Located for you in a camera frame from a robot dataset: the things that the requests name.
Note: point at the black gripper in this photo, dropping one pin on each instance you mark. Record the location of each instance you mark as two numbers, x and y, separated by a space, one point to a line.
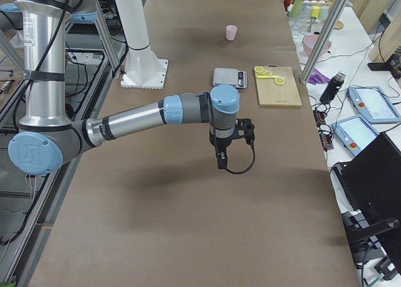
223 142

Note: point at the pink plastic cup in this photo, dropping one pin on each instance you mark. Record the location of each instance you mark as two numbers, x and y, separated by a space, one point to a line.
231 31

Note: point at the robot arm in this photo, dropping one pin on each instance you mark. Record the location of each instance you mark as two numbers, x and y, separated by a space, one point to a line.
48 139

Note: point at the digital kitchen scale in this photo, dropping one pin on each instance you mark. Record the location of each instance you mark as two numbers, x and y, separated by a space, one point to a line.
230 76

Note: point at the wooden cutting board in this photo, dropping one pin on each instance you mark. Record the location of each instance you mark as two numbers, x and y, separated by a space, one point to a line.
273 95

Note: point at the lemon slice by knife tip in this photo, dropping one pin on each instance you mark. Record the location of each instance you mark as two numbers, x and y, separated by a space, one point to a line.
279 80

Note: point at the black power strip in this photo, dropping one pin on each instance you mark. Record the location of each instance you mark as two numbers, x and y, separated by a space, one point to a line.
324 130

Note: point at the purple cloth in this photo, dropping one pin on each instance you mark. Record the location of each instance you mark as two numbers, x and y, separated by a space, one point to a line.
317 77

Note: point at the black water bottle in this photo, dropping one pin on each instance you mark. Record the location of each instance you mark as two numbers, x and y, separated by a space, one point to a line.
333 87

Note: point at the pink bowl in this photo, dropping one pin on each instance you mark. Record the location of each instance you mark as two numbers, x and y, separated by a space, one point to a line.
309 42

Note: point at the teach pendant near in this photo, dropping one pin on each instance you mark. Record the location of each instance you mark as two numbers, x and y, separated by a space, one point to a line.
355 133

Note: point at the teach pendant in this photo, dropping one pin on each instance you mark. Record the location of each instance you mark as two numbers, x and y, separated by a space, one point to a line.
373 105
355 133

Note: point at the green bottle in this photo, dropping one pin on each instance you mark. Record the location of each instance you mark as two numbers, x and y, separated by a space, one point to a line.
296 8

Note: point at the teach pendant far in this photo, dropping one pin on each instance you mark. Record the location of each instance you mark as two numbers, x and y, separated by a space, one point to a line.
373 105

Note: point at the black computer monitor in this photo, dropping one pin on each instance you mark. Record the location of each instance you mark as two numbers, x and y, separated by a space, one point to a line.
371 182

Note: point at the lemon slice near handle end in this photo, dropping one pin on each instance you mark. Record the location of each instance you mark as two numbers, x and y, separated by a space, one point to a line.
259 69

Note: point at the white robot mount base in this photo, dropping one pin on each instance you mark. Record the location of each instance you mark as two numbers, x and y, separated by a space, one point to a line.
142 67

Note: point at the aluminium frame post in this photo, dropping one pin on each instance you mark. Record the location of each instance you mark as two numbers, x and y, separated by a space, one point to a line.
336 9

